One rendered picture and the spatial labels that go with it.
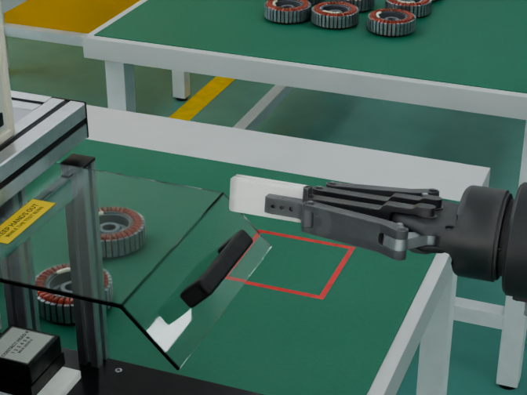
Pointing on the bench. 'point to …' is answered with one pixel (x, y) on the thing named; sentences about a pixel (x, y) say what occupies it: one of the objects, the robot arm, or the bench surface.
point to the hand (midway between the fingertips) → (270, 198)
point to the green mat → (271, 297)
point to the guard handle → (217, 269)
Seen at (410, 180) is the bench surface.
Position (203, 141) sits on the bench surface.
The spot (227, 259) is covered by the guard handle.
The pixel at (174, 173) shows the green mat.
